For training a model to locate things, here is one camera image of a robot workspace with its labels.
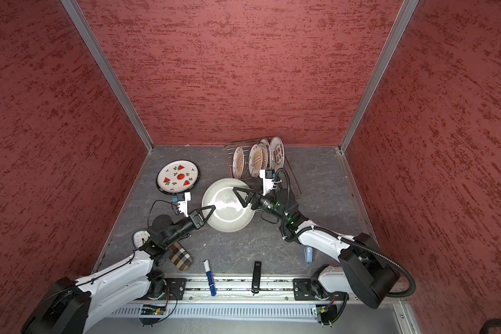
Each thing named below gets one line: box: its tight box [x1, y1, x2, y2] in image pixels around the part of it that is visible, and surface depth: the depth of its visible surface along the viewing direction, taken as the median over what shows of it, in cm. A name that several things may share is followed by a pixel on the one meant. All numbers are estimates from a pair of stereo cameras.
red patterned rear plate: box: [270, 135, 285, 172], surface depth 107 cm
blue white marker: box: [203, 258, 217, 297], surface depth 77 cm
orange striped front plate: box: [232, 145, 245, 180], surface depth 106 cm
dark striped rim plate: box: [155, 159, 200, 196], surface depth 106 cm
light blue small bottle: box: [303, 245, 314, 264], surface depth 82 cm
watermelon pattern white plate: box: [157, 160, 199, 194], surface depth 108 cm
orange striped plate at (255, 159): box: [247, 143, 264, 178], surface depth 106 cm
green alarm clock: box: [132, 229, 151, 250], surface depth 83 cm
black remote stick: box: [251, 260, 262, 295], surface depth 76 cm
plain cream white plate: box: [201, 177, 255, 233], surface depth 78 cm
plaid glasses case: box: [168, 241, 193, 271], surface depth 79 cm
